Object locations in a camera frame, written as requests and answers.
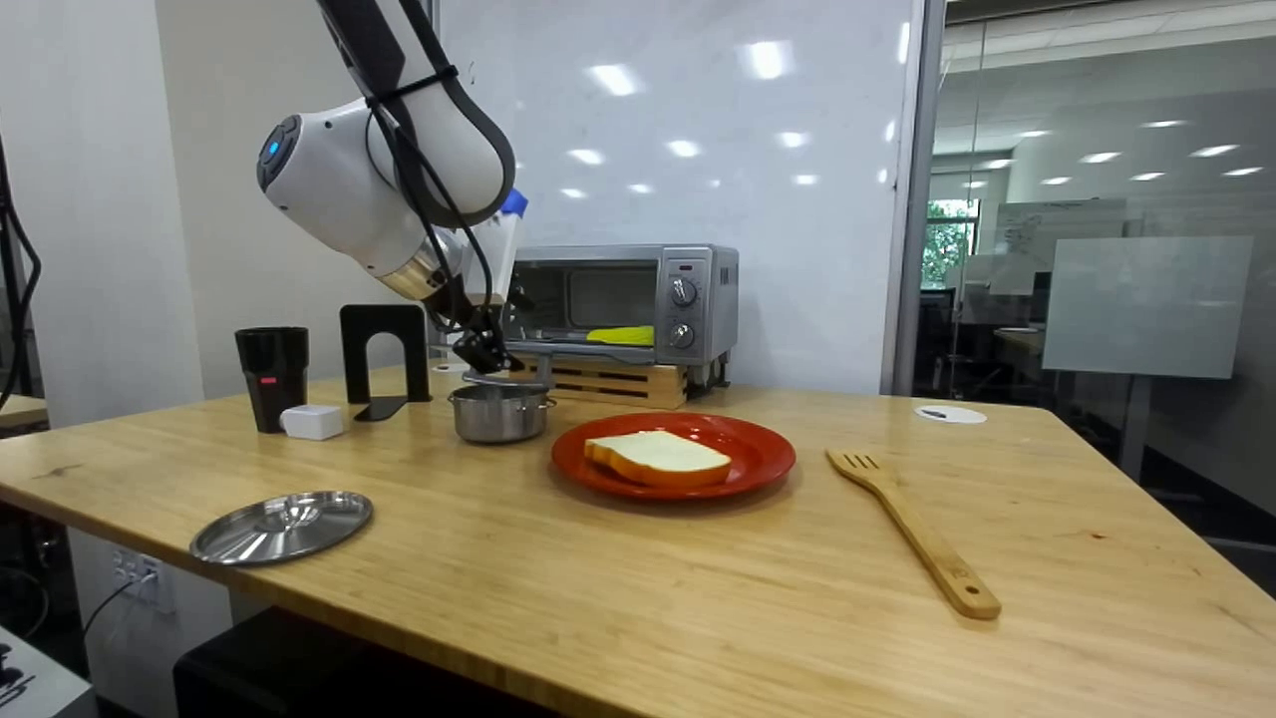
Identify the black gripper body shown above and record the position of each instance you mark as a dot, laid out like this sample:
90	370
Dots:
460	310

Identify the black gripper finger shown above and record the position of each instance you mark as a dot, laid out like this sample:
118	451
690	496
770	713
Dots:
488	352

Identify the silver toaster oven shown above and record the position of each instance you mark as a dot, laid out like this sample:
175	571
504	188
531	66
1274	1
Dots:
704	304

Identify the steel pot lid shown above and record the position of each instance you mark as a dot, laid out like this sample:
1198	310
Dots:
280	527

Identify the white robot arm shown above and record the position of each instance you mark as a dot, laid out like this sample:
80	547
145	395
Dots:
333	187

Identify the toast bread slice toy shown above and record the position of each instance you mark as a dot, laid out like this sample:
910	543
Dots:
659	458

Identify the small steel pot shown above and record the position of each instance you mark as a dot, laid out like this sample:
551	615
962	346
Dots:
502	419

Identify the black metal bookend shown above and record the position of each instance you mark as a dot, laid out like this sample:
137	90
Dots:
354	346

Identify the wooden pallet stand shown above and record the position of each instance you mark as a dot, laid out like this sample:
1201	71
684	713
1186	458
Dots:
623	383

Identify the small white box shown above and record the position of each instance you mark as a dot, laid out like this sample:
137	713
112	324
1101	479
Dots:
314	423

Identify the black plastic tumbler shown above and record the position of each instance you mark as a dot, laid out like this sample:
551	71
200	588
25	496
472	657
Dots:
272	381

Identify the red plate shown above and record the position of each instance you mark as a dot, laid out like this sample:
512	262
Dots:
765	459

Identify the large white whiteboard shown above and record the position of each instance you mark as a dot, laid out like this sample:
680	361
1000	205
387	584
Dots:
801	172

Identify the wooden fork spatula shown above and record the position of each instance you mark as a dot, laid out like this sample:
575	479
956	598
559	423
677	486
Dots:
919	532

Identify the white table grommet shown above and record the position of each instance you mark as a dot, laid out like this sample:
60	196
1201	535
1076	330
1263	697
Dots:
950	418

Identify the grey standing board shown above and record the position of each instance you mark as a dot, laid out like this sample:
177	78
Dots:
1145	304

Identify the white wrist camera blue end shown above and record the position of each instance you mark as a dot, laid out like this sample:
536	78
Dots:
504	253

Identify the white wall outlet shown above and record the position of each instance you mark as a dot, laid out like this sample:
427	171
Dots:
140	578

